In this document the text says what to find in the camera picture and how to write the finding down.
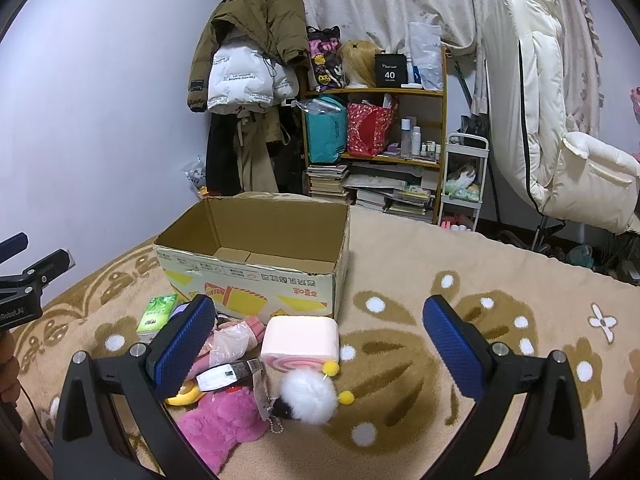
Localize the white rolling cart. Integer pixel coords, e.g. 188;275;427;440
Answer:
437;132;489;231

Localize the wooden shelf unit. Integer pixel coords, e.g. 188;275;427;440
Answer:
300;44;450;224

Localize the blonde wig head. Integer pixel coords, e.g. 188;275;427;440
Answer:
338;40;382;89

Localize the pink white sponge cushion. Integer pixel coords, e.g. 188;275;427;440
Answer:
259;315;340;373

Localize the open cardboard box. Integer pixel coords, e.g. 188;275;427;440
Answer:
154;193;349;322

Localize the patterned curtain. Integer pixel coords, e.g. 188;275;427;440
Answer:
304;0;603;136

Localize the green tissue pack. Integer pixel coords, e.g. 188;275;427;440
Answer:
137;294;178;340

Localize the olive green jacket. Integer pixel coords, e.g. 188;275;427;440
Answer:
186;0;309;113

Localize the black box marked 40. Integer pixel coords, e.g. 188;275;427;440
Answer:
374;53;408;88

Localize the white padded chair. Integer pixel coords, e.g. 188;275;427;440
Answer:
482;0;639;234

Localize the pink plush toy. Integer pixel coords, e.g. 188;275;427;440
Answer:
177;387;269;474

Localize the red patterned bag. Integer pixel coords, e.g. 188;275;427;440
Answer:
347;101;397;157

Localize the black face tissue pack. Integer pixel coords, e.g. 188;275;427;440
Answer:
195;359;262;392

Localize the yellow plush toy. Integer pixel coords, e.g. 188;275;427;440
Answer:
165;379;205;406

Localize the stack of books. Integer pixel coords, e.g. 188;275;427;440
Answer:
306;164;352;204

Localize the pink bagged cloth bundle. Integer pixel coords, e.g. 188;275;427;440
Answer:
186;316;266;380

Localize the clear plastic bag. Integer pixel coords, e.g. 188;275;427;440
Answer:
408;22;444;91

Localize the black character bag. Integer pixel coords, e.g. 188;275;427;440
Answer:
307;26;343;92

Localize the beige patterned plush blanket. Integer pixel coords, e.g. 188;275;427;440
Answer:
14;208;639;479

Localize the teal shopping bag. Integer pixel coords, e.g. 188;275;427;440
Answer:
305;96;347;164

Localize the person's left hand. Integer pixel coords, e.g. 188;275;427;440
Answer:
0;332;21;404

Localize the white pompom keychain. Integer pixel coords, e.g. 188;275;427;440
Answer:
252;361;356;426

